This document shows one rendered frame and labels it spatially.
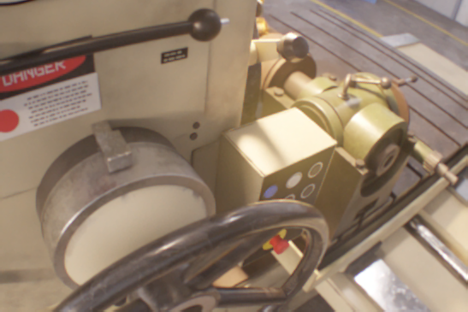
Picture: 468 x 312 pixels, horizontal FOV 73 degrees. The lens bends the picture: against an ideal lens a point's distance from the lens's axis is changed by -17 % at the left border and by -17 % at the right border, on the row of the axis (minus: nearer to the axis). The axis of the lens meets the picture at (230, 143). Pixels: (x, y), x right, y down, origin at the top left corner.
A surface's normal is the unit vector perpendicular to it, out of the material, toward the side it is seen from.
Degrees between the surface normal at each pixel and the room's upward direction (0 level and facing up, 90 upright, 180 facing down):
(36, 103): 90
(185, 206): 69
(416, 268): 0
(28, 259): 90
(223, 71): 90
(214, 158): 90
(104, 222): 63
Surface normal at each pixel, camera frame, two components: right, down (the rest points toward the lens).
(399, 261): 0.10, -0.76
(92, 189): -0.17, -0.62
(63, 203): -0.47, -0.37
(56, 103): 0.55, 0.58
